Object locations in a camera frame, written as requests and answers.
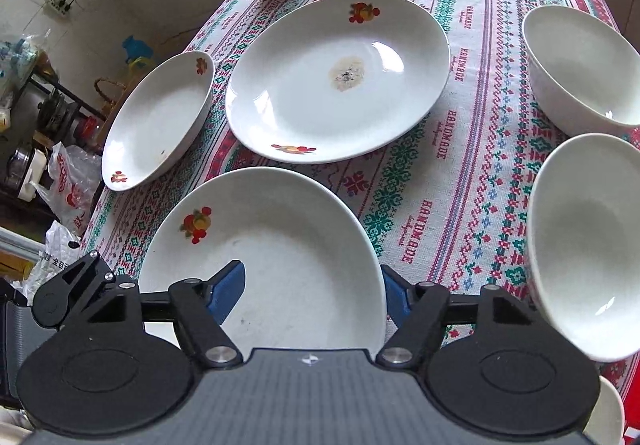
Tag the white plastic bag black print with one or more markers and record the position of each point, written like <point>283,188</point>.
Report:
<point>57,245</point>

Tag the white bowl pink flower print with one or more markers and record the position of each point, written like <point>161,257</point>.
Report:
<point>585,60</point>

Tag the wicker basket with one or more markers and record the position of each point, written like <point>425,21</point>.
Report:
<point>107,92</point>

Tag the black metal rack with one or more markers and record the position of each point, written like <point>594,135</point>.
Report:
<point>50,87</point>

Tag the white plastic bag red print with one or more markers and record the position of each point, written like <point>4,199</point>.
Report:
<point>70,175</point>

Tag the white flower-print plate stained centre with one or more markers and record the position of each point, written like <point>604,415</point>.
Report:
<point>300,75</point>

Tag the clear plastic bag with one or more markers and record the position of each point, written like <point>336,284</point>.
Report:
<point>20,60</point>

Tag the white power strip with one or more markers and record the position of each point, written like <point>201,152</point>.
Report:
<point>57,5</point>

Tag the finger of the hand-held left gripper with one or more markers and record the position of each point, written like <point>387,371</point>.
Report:
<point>55,300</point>

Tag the patterned red green tablecloth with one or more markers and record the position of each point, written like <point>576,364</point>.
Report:
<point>475,125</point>

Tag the white flower-print plate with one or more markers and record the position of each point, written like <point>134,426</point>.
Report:
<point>155,125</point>
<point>280,235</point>

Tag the small steel pot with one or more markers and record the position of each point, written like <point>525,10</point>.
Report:
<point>20,165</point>

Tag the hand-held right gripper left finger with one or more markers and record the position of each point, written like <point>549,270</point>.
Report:
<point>231,282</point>

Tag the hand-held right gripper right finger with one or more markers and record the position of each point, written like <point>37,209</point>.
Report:
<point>396,297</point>

